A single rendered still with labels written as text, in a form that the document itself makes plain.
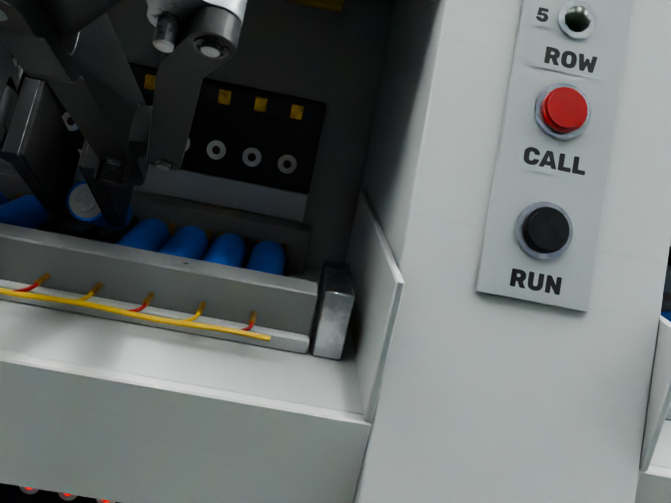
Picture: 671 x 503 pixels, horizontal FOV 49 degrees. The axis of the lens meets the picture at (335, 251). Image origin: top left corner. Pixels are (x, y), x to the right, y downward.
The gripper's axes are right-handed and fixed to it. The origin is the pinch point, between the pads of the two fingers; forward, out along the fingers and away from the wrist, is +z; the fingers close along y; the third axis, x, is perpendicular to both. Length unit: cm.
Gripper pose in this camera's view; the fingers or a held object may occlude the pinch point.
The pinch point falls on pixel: (79, 160)
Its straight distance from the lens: 31.7
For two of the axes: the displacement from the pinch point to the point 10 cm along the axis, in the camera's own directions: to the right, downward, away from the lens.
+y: -9.8, -1.8, -1.0
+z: -1.5, 2.6, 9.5
